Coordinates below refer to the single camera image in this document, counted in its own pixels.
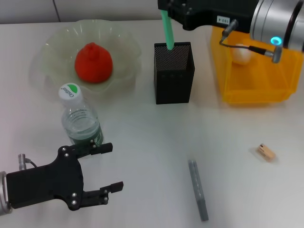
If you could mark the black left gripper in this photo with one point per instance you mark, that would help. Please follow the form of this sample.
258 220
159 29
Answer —
47 185

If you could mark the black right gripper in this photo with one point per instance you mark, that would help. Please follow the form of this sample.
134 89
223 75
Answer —
209 12

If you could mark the green pen with white clip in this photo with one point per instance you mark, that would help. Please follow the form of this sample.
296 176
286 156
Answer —
167 31

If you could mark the clear water bottle green label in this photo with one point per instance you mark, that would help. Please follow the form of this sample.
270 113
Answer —
78 118

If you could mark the white paper ball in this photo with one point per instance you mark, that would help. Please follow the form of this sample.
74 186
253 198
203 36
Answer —
241 57

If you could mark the orange fruit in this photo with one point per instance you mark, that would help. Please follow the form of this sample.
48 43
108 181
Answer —
93 66

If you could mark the grey glitter pen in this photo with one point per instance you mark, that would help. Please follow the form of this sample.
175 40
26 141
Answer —
198 190

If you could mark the small tan wooden block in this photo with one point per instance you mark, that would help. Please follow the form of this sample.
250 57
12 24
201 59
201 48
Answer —
266 154

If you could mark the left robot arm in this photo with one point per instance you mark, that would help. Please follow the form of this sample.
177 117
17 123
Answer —
2 197

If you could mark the black mesh pen holder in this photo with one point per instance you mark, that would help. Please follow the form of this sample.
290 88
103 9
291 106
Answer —
173 88

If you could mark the clear glass bowl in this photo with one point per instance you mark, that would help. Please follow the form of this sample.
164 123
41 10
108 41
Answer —
59 47

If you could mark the yellow plastic storage bin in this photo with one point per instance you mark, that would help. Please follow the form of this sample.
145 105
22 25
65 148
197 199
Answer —
256 95

